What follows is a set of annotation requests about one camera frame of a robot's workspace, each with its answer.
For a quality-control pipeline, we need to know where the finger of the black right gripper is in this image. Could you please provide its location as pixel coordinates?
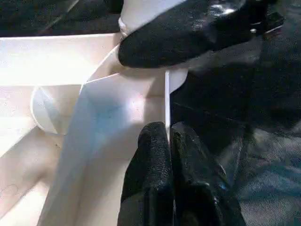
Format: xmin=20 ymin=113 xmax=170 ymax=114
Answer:
xmin=117 ymin=0 xmax=250 ymax=69

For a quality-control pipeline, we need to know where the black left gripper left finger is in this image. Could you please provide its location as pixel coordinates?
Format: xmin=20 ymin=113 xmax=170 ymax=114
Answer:
xmin=119 ymin=121 xmax=175 ymax=226

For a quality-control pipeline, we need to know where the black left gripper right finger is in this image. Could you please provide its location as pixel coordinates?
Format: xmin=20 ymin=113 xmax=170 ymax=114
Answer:
xmin=170 ymin=121 xmax=243 ymax=226

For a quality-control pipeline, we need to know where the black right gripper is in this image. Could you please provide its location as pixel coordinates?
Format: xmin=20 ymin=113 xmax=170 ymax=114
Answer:
xmin=244 ymin=0 xmax=285 ymax=35

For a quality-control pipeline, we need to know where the white plastic table leg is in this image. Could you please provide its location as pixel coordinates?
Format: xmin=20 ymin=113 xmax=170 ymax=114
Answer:
xmin=118 ymin=0 xmax=186 ymax=36

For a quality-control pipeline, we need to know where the black mat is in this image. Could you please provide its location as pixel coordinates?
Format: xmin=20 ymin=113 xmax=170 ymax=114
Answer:
xmin=0 ymin=0 xmax=301 ymax=226

